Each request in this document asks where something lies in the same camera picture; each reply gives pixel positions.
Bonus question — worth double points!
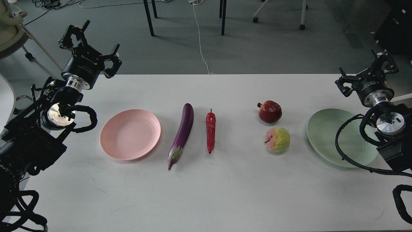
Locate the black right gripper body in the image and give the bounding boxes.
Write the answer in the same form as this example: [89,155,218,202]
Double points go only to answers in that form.
[356,78,394,108]

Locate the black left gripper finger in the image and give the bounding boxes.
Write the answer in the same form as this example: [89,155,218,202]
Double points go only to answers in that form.
[102,44,122,78]
[58,20,90,49]

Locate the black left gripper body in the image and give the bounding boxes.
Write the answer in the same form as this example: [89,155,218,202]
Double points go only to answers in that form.
[61,48,105,90]

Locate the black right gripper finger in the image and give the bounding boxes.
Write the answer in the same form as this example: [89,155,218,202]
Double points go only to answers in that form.
[334,67,361,97]
[370,49,399,80]

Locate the red pomegranate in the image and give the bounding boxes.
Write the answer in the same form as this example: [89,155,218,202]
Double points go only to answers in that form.
[257,101,283,124]

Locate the yellow-red peach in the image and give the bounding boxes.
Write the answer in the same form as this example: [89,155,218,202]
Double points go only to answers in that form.
[264,127,290,153]

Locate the purple eggplant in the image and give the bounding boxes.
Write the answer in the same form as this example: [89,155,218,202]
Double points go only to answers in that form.
[168,103,194,170]

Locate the red chili pepper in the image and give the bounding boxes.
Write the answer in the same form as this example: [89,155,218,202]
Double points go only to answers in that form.
[206,109,216,154]

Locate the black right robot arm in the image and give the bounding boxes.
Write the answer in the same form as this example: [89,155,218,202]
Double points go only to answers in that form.
[334,50,411,177]

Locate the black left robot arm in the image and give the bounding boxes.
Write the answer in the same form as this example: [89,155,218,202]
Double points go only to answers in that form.
[0,20,122,232]

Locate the black cabinet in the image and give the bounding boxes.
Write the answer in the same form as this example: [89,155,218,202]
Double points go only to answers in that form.
[374,0,412,56]

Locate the light green plate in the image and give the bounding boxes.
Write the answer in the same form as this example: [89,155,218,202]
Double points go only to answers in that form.
[307,109,379,168]

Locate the pink plate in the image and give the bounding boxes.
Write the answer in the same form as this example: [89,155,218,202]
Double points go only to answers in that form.
[99,110,161,160]

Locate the beige office chair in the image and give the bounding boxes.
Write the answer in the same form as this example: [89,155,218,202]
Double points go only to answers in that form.
[0,0,63,70]

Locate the black table legs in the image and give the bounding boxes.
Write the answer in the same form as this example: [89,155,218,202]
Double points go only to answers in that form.
[143,0,228,37]

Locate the white chair base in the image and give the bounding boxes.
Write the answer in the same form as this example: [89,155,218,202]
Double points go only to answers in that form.
[252,0,309,31]

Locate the black floor cables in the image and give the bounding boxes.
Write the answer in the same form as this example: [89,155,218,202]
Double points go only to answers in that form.
[24,0,171,26]

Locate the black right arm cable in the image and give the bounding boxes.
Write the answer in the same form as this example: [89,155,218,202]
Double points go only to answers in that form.
[335,113,412,225]

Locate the white floor cable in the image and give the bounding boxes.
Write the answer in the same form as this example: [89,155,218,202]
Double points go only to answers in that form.
[188,0,215,75]

